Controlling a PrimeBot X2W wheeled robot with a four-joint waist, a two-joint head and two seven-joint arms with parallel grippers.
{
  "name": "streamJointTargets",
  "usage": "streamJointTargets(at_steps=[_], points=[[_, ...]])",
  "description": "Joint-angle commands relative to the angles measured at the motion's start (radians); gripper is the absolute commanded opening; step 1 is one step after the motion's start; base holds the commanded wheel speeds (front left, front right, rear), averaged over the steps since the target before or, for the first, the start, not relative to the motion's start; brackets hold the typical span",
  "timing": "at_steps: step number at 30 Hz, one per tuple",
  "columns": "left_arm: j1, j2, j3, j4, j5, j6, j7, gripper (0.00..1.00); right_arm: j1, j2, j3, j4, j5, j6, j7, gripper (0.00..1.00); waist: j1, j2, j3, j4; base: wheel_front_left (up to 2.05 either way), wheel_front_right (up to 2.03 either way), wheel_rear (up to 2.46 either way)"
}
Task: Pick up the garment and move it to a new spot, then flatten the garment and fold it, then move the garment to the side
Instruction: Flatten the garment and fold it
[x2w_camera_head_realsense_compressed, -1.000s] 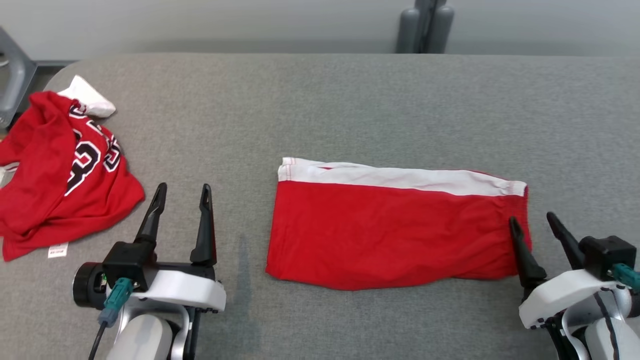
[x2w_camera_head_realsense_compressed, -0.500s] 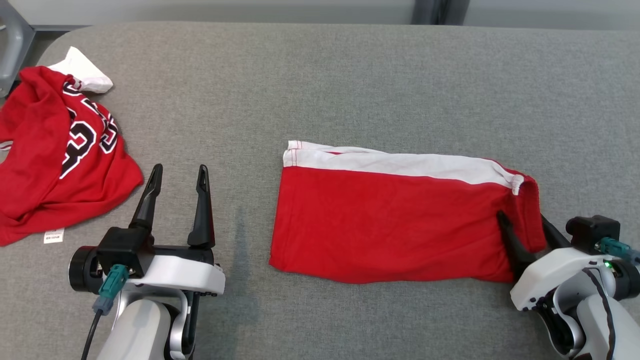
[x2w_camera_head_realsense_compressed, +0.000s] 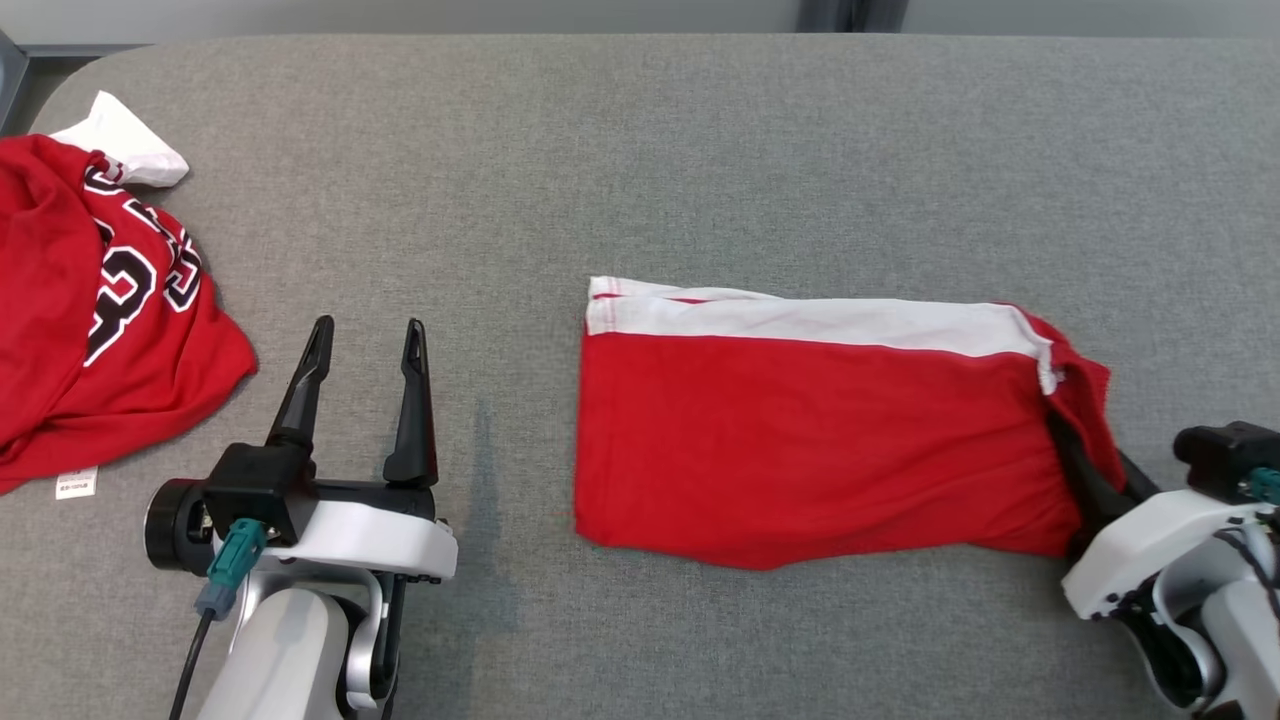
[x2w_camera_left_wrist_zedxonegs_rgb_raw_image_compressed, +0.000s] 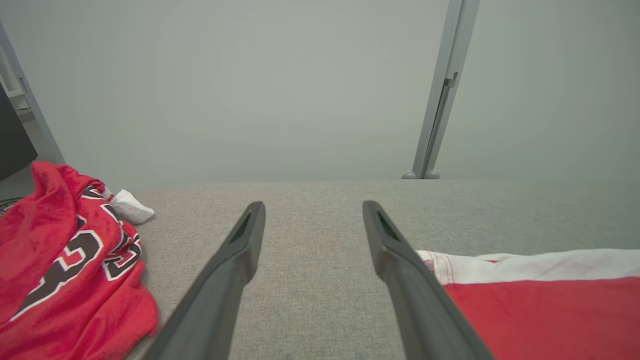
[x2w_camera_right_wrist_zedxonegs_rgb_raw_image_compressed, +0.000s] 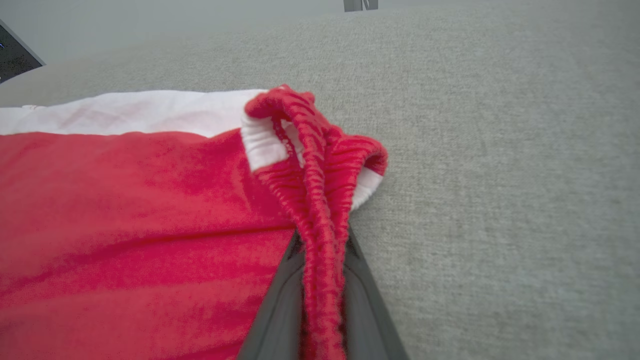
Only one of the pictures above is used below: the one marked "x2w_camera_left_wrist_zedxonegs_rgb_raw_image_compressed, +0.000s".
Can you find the grey partition post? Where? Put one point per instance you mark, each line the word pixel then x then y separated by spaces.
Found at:
pixel 445 90

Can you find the grey metal frame leg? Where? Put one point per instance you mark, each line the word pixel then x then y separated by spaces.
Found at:
pixel 42 130

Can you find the red basketball jersey number 23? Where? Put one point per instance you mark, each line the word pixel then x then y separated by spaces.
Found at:
pixel 50 225

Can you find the dark cabinet panel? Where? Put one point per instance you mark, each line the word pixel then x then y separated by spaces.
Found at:
pixel 12 140

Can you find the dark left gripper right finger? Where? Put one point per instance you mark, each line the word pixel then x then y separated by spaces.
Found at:
pixel 420 310

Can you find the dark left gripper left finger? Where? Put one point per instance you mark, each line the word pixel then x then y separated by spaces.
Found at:
pixel 215 300

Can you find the red shorts white waistband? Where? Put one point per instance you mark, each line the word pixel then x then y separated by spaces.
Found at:
pixel 550 320

